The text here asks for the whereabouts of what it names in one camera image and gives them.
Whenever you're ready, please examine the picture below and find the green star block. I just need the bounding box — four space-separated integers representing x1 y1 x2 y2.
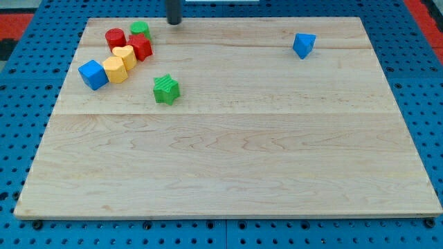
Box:
153 74 181 105

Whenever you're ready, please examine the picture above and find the red star block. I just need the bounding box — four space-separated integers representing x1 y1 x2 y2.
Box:
127 33 153 62

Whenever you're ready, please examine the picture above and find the light wooden board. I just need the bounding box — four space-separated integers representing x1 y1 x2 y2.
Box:
15 17 442 220

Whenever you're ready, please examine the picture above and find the blue triangular prism block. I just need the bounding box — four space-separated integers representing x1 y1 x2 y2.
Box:
293 33 316 59

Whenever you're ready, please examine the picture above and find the yellow heart block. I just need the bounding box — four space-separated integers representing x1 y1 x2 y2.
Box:
111 45 137 71

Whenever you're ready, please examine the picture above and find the yellow pentagon block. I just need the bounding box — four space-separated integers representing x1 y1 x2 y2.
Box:
102 56 128 84

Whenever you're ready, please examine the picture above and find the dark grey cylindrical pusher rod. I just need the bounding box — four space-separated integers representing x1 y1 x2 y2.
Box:
165 0 182 25

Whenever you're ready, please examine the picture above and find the green cylinder block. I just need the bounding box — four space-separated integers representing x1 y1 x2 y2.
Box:
130 21 151 39

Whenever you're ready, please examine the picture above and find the red cylinder block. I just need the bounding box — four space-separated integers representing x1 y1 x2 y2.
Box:
105 28 127 51

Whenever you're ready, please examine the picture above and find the blue cube block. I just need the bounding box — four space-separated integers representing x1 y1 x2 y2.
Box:
78 60 109 91

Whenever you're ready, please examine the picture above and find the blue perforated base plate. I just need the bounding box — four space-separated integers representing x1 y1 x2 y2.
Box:
1 1 442 248

